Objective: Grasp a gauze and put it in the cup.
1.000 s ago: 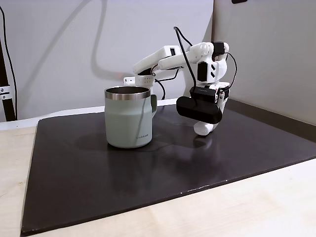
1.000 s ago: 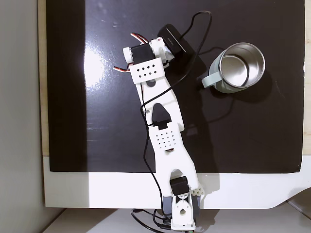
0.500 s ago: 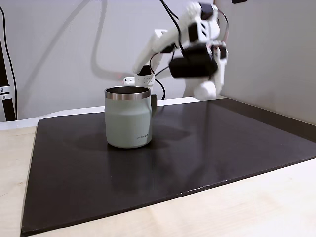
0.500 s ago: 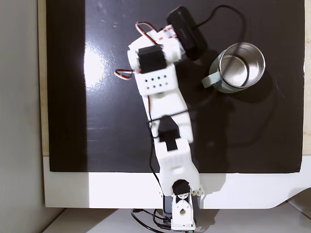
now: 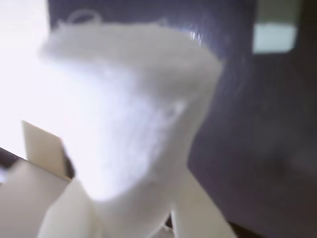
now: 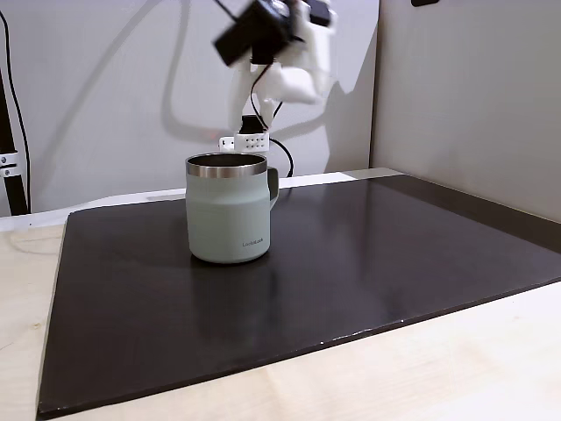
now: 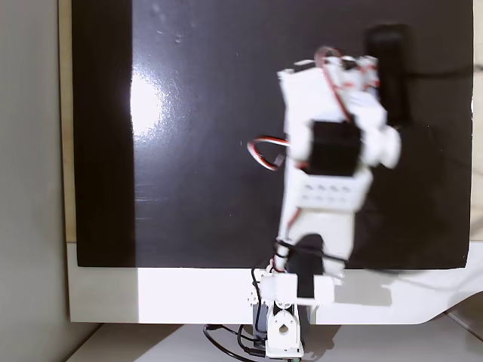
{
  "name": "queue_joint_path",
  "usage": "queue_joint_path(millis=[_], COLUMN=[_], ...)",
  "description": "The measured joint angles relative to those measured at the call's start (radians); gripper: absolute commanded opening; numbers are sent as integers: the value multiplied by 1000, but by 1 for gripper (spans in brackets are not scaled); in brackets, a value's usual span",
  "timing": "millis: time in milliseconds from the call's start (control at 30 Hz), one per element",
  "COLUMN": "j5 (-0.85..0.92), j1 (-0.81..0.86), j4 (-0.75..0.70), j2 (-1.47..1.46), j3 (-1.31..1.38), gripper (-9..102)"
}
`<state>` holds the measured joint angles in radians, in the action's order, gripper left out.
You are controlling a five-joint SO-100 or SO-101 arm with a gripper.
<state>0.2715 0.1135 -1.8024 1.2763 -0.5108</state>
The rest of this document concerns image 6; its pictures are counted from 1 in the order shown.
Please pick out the pale green steel mug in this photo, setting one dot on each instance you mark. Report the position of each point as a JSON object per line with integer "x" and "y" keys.
{"x": 225, "y": 215}

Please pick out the black stand pole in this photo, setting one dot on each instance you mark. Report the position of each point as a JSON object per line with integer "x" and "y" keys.
{"x": 13, "y": 184}

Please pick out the black wall fixture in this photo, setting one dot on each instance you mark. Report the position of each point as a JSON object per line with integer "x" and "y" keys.
{"x": 424, "y": 2}

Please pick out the white pole clamp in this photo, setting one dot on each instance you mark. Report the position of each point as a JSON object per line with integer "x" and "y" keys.
{"x": 9, "y": 164}

